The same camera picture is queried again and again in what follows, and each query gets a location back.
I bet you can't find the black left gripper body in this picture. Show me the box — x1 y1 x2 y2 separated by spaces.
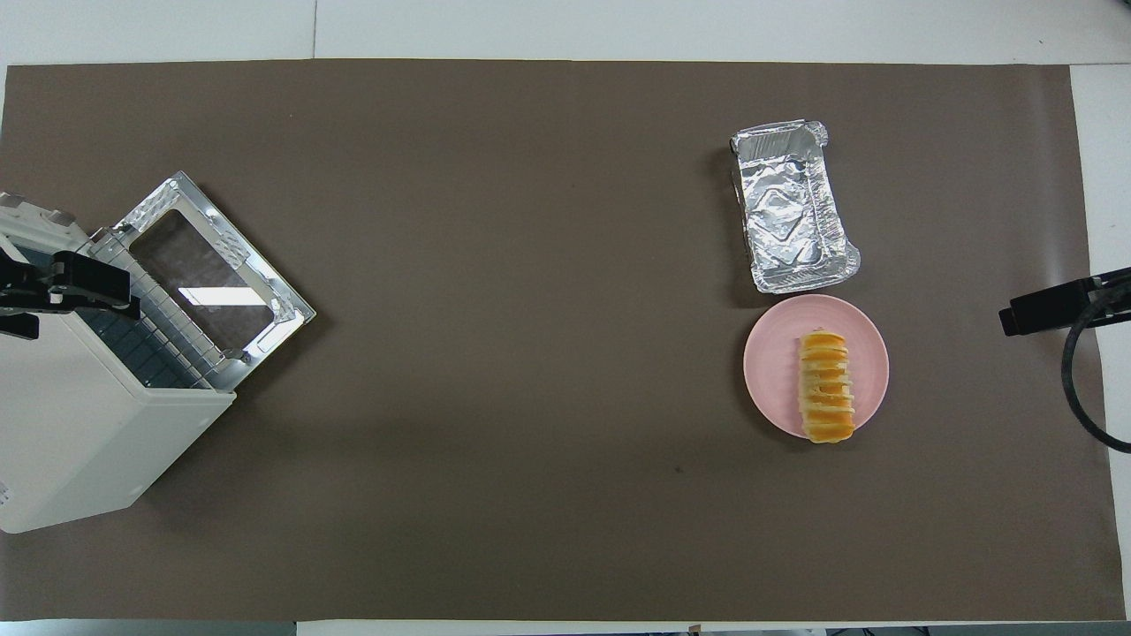
0 251 135 312

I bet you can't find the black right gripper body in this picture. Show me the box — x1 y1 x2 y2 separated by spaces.
998 268 1131 337

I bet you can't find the striped yellow bread loaf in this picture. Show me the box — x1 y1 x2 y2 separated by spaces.
798 329 857 444

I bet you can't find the aluminium foil tray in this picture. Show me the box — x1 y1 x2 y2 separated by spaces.
730 119 862 295

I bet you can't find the metal oven rack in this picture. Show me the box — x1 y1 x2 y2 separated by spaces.
87 225 222 391

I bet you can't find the glass oven door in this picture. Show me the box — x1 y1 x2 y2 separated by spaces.
113 170 317 367

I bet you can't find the white toaster oven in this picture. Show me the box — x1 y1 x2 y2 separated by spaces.
0 193 238 535

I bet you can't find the pink round plate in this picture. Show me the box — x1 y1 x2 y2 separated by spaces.
742 294 891 440

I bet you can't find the brown table mat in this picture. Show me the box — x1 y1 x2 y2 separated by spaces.
0 58 1127 624

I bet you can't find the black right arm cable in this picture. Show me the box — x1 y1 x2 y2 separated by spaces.
1060 278 1131 454

